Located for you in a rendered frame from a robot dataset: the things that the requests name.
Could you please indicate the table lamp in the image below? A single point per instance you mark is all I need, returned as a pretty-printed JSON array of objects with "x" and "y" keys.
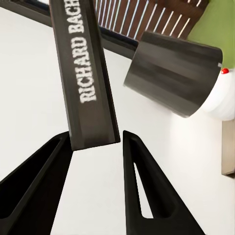
[{"x": 182, "y": 76}]

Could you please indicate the fixed window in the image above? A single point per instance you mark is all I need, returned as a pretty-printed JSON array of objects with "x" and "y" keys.
[{"x": 121, "y": 22}]

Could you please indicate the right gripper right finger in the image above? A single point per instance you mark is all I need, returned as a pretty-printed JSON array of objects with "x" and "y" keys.
[{"x": 170, "y": 214}]

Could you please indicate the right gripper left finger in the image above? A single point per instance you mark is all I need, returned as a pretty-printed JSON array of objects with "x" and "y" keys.
[{"x": 31, "y": 193}]

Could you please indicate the hardback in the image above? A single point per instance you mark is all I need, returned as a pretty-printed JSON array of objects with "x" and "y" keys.
[{"x": 88, "y": 99}]

